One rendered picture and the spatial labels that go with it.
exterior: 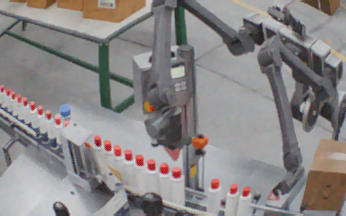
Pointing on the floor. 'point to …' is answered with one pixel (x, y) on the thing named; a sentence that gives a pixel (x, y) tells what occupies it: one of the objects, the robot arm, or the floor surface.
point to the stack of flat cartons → (324, 5)
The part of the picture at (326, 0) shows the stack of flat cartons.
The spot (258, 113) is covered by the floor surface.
